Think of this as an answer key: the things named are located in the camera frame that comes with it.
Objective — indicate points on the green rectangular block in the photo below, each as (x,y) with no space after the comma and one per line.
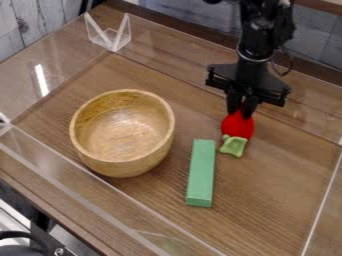
(200,175)

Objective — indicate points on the red plush strawberry fruit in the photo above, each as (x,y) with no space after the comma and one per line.
(236,131)

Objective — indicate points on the clear acrylic corner bracket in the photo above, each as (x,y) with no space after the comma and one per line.
(110,39)

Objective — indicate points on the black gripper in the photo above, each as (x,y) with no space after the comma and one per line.
(251,82)

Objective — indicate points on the clear acrylic tray walls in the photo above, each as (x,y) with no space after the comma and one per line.
(277,195)

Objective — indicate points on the black table leg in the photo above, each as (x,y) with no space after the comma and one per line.
(24,235)

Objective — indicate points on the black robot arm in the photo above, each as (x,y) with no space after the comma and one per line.
(267,29)

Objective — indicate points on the wooden bowl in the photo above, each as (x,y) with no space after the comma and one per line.
(121,132)

